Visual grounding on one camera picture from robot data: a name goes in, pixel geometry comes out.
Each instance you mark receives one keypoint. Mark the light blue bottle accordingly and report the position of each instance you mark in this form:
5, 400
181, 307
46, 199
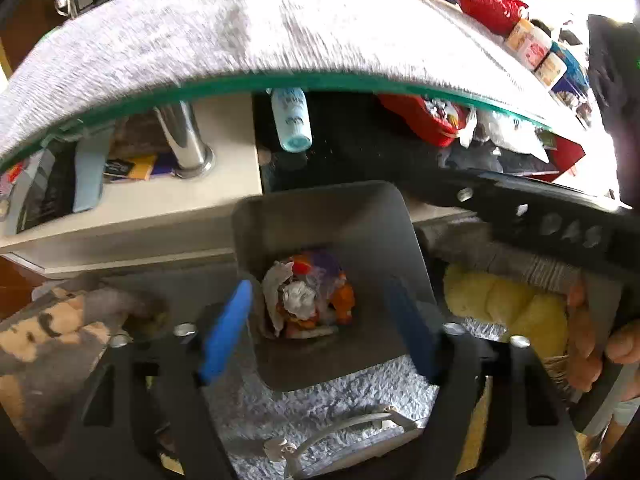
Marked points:
291, 120

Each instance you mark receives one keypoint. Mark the person's right hand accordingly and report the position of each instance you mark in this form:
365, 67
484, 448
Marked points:
627, 345

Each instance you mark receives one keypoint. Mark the person's light shorts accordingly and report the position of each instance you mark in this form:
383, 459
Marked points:
629, 412

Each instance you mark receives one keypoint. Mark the camouflage cloth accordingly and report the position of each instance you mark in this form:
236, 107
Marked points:
55, 325

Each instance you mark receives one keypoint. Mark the white paper ball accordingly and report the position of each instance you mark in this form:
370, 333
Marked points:
299, 299

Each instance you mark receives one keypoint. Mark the yellow black card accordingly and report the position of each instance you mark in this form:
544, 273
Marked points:
132, 167

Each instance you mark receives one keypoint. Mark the white plastic bag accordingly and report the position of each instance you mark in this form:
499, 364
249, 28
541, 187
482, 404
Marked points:
505, 132

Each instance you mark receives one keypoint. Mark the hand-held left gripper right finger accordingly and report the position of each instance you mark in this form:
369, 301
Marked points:
415, 332

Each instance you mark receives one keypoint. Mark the grey table cloth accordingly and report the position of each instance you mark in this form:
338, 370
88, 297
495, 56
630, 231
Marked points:
200, 35

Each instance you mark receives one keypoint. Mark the red box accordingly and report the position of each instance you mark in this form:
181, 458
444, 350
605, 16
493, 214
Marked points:
567, 155

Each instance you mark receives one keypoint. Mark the light grey fluffy rug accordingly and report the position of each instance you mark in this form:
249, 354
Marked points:
325, 410

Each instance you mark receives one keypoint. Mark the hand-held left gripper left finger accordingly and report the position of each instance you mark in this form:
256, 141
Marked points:
225, 332

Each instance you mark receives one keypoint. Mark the light blue plastic bracket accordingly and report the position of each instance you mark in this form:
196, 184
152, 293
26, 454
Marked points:
92, 175

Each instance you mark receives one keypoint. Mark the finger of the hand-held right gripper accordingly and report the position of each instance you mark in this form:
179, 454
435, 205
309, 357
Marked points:
480, 200

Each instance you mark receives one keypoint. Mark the chrome table leg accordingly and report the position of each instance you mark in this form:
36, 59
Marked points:
185, 145

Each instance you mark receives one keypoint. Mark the grey trash bin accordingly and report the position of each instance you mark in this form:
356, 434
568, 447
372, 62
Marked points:
350, 220

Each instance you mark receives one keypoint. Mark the blue printed box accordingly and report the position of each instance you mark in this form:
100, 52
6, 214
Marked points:
570, 67

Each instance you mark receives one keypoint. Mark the grey ribbed fabric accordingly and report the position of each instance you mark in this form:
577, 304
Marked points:
515, 260

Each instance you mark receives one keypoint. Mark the white metal hook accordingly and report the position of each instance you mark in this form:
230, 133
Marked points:
350, 422

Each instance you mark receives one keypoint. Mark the red plastic basket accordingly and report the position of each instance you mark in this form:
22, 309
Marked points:
492, 7

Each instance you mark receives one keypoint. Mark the white under-table shelf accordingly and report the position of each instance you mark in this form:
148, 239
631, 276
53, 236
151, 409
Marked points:
150, 220

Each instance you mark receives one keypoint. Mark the small white printed jar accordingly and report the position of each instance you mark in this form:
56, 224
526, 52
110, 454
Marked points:
551, 70

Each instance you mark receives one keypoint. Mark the white tissue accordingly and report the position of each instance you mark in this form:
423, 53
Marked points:
275, 295

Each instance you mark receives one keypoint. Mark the red printed package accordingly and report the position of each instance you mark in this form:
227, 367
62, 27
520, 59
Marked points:
420, 117

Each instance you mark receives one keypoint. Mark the yellow plush cloth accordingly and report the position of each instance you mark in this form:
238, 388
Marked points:
500, 305

